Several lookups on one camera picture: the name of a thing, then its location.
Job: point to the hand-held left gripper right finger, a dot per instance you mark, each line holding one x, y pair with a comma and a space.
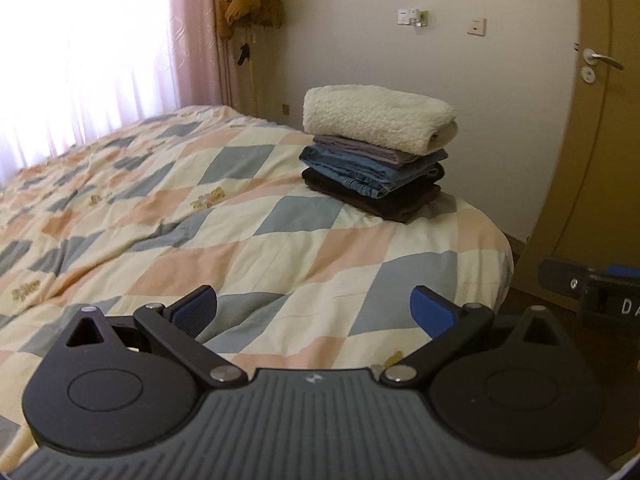
432, 310

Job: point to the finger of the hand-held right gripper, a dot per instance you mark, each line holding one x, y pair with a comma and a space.
625, 271
560, 275

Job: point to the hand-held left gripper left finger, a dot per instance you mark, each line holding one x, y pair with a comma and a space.
192, 307

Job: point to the cream fleece garment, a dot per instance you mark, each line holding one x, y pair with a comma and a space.
370, 112

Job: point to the checkered bear print quilt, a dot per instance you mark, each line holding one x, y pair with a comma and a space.
250, 220

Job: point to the dark brown folded garment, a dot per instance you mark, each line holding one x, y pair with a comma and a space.
395, 205

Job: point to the tan wooden door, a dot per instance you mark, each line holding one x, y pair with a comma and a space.
575, 160

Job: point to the folded blue jeans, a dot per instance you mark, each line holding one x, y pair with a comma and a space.
350, 170

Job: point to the grey folded garment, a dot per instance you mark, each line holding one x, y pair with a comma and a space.
350, 145

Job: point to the round door lock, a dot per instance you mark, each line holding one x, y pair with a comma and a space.
588, 74

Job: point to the pink curtain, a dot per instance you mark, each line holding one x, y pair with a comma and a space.
190, 35

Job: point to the black wall hook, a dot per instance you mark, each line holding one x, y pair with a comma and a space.
243, 54

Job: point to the white wall socket with plug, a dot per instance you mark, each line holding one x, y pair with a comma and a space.
412, 17

